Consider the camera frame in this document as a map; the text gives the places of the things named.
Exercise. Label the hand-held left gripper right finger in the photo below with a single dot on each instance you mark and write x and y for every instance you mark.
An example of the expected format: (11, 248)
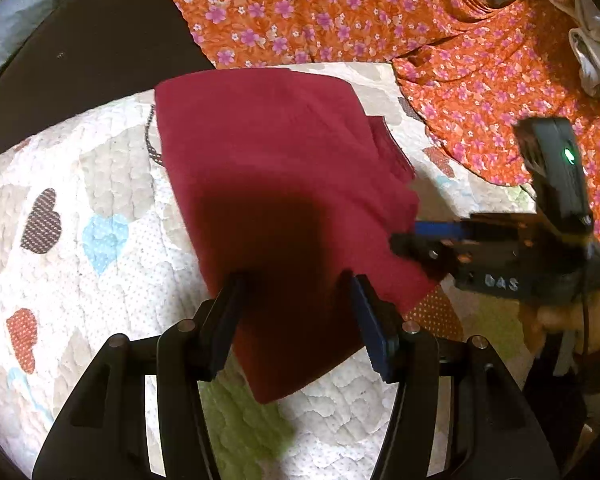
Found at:
(375, 330)

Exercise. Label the dark brown cushion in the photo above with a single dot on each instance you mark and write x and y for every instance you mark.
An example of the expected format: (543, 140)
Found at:
(90, 50)

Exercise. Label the person's right hand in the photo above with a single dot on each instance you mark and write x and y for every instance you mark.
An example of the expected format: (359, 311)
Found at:
(547, 322)

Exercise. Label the heart-patterned white quilt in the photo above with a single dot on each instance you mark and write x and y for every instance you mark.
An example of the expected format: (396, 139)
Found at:
(90, 200)

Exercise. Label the crumpled white cloth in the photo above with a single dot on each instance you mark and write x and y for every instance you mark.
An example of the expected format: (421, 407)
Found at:
(575, 25)

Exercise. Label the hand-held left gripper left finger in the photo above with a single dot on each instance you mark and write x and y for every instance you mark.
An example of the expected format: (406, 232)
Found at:
(227, 317)

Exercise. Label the orange floral cloth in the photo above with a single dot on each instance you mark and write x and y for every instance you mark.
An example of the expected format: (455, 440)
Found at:
(430, 25)

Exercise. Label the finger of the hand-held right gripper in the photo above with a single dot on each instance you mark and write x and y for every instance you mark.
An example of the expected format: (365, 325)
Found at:
(422, 255)
(442, 230)

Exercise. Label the dark red shirt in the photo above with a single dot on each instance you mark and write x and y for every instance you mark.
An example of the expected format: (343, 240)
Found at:
(280, 200)

